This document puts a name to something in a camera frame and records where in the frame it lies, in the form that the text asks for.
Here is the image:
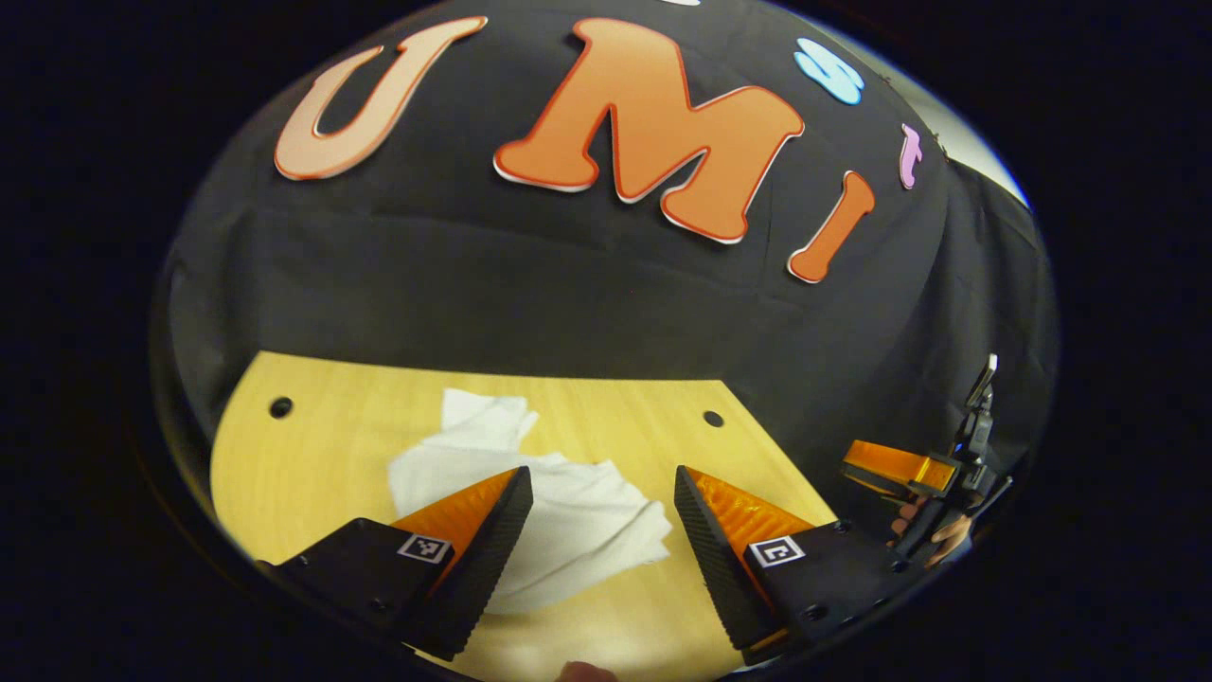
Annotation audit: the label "white jeans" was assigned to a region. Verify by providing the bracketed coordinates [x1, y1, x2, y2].
[388, 388, 675, 617]

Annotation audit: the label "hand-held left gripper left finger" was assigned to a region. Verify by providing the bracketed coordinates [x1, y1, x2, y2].
[256, 466, 534, 662]

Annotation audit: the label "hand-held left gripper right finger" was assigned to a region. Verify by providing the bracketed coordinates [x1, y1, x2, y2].
[674, 464, 934, 666]

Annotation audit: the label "black backdrop cloth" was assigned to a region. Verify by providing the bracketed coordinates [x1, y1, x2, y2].
[151, 0, 1060, 531]

